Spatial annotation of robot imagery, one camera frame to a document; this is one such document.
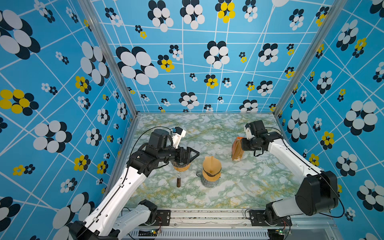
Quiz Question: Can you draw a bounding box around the aluminium front rail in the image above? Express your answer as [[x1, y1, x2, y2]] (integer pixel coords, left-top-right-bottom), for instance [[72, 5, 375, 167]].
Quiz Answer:
[[121, 208, 343, 240]]

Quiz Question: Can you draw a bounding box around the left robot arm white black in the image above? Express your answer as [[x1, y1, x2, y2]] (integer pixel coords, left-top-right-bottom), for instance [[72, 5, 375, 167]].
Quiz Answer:
[[69, 127, 200, 240]]

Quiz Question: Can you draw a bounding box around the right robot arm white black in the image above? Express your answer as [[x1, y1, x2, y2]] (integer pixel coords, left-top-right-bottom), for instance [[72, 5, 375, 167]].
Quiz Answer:
[[241, 120, 341, 225]]

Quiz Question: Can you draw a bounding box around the left aluminium corner post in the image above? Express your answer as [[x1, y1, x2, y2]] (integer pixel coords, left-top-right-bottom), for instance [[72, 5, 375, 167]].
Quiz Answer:
[[78, 0, 138, 119]]

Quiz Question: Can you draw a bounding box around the right circuit board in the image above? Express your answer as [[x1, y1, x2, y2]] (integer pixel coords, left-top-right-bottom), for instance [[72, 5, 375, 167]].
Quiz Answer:
[[268, 229, 285, 240]]

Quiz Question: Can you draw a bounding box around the wooden dripper ring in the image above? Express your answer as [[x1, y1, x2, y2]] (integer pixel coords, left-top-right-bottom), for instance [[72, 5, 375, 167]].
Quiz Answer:
[[170, 163, 191, 173], [202, 173, 223, 183]]

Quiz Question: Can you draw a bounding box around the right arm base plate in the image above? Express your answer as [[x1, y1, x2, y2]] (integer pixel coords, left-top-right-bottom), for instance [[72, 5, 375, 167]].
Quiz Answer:
[[245, 209, 292, 227]]

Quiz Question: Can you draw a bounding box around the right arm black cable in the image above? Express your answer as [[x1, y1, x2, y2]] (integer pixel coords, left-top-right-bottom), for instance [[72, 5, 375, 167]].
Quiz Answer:
[[253, 127, 346, 219]]

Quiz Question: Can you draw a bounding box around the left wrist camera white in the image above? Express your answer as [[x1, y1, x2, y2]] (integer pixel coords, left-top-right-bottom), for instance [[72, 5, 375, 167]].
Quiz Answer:
[[171, 127, 187, 149]]

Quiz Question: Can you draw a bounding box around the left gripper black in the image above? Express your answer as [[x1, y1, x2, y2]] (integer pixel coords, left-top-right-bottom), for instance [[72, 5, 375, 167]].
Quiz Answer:
[[158, 144, 200, 163]]

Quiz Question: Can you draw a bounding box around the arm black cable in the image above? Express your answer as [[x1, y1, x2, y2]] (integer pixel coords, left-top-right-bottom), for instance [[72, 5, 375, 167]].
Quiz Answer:
[[76, 125, 172, 238], [253, 127, 346, 219]]

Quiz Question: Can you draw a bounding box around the aluminium corner post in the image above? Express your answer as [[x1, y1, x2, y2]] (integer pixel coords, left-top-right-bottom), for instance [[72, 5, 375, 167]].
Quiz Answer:
[[274, 0, 348, 118], [78, 0, 138, 119]]

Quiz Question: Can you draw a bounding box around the wooden dripper ring front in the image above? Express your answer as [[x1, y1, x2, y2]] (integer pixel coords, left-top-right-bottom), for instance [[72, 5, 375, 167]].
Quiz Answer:
[[202, 173, 223, 183]]

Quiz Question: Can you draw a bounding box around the ribbed glass carafe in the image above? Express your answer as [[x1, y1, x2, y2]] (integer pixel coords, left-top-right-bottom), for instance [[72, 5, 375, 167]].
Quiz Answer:
[[196, 170, 220, 188]]

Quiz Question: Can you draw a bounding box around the circuit board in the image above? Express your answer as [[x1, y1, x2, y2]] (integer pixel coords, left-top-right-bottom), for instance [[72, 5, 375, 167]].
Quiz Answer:
[[268, 229, 285, 240], [138, 229, 161, 237]]

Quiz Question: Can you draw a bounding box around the right aluminium corner post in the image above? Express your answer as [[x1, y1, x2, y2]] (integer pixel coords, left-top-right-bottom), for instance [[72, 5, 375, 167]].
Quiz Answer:
[[274, 0, 348, 118]]

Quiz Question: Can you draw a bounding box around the left circuit board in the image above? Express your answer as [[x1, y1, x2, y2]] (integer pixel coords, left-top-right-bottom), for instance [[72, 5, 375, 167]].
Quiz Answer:
[[138, 229, 161, 237]]

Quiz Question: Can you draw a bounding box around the wooden dripper ring back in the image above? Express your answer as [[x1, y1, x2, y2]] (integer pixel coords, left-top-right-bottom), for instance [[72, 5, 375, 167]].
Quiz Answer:
[[170, 163, 191, 173]]

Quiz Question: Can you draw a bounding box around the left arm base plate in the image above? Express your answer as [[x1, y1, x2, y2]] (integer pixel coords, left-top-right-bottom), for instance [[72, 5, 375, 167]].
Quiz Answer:
[[145, 210, 172, 227]]

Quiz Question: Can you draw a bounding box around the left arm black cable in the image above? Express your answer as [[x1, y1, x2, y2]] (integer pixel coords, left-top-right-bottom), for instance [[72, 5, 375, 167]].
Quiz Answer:
[[76, 125, 172, 238]]

